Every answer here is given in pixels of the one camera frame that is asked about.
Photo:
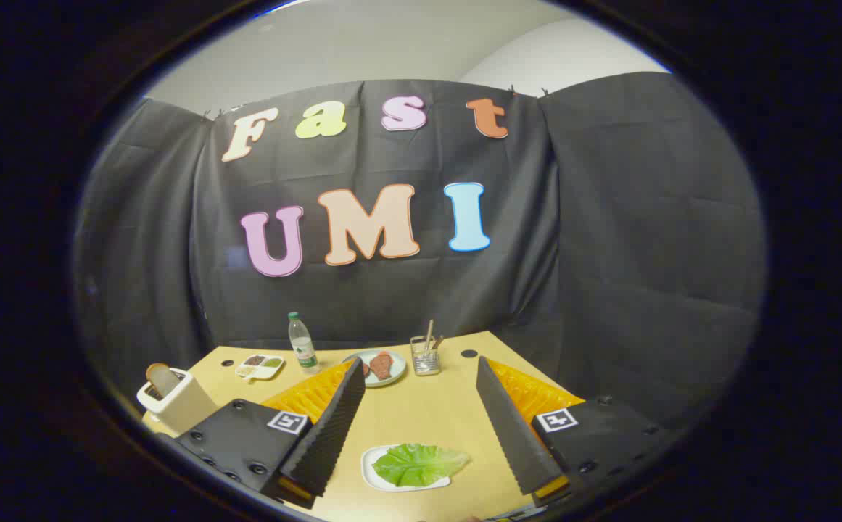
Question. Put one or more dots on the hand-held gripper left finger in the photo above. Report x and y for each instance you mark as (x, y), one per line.
(333, 428)

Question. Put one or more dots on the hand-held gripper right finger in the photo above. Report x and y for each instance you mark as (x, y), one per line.
(513, 428)

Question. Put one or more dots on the clear plastic water bottle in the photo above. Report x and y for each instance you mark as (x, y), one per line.
(303, 348)

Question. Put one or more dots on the clear glass utensil holder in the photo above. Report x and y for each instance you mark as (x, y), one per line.
(426, 361)

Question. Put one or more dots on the pale green round plate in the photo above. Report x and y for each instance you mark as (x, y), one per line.
(394, 377)

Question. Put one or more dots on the white square plate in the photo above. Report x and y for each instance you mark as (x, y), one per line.
(370, 471)

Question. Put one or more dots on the cream toaster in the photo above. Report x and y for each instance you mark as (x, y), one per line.
(181, 407)

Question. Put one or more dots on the toasted bread slice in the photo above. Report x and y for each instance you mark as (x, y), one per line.
(163, 378)

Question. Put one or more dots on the black backdrop cloth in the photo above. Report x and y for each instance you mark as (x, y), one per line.
(609, 254)

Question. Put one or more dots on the light wooden stick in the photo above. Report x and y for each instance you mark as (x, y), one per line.
(428, 335)

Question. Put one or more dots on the green lettuce leaf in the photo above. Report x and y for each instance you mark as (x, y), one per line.
(417, 464)

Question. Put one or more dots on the white divided seasoning dish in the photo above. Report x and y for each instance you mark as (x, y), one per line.
(261, 366)

